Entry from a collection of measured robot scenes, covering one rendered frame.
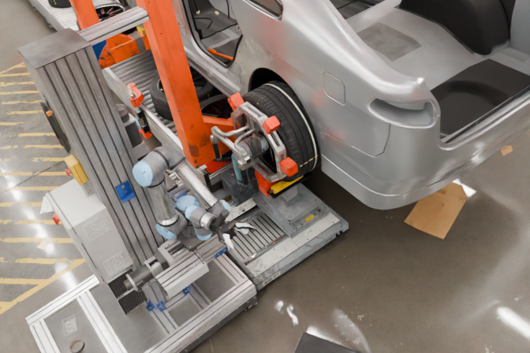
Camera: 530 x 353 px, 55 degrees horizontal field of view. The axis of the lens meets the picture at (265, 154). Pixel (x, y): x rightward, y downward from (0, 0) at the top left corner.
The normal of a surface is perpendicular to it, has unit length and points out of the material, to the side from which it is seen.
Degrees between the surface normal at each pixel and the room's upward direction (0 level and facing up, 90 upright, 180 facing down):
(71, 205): 0
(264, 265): 0
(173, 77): 90
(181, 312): 0
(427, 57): 22
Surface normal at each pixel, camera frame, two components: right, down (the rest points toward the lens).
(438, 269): -0.13, -0.74
